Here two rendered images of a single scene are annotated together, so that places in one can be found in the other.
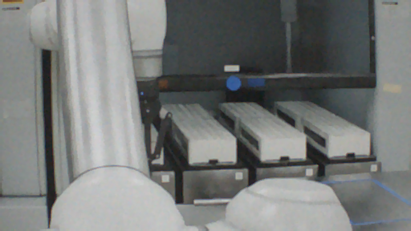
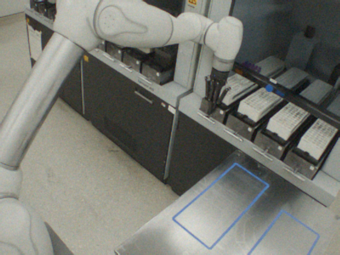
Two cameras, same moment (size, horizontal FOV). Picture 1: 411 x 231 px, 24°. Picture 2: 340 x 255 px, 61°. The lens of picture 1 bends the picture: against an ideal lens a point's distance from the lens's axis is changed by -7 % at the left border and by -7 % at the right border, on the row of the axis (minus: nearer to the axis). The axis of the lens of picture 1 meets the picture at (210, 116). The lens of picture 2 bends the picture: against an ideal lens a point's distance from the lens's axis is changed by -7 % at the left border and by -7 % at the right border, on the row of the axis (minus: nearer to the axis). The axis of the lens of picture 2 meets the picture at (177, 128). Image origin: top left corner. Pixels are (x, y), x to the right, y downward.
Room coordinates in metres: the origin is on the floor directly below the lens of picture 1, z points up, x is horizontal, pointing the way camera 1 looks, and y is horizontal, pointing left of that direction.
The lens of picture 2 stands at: (1.10, -0.57, 1.58)
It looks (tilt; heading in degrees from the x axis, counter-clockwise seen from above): 39 degrees down; 44
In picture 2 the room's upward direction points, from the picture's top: 10 degrees clockwise
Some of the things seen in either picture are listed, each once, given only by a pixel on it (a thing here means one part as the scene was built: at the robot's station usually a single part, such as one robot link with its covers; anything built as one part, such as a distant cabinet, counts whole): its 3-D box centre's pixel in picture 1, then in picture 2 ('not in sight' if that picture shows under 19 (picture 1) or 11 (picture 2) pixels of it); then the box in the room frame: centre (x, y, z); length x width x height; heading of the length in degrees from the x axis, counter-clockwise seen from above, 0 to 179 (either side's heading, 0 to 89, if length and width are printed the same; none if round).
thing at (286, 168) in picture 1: (259, 154); (298, 116); (2.41, -0.12, 0.78); 0.73 x 0.14 x 0.09; 8
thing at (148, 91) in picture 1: (140, 101); (218, 76); (2.04, 0.14, 0.96); 0.08 x 0.07 x 0.09; 98
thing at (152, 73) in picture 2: not in sight; (190, 57); (2.32, 0.58, 0.78); 0.73 x 0.14 x 0.09; 8
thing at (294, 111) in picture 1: (303, 119); not in sight; (2.61, -0.24, 0.83); 0.30 x 0.10 x 0.06; 8
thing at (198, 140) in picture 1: (203, 143); (263, 101); (2.26, 0.02, 0.83); 0.30 x 0.10 x 0.06; 8
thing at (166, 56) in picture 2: not in sight; (164, 56); (2.08, 0.55, 0.85); 0.12 x 0.02 x 0.06; 98
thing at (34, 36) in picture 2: not in sight; (34, 45); (1.80, 1.87, 0.43); 0.27 x 0.02 x 0.36; 98
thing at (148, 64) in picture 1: (140, 64); (222, 61); (2.04, 0.14, 1.03); 0.09 x 0.09 x 0.06
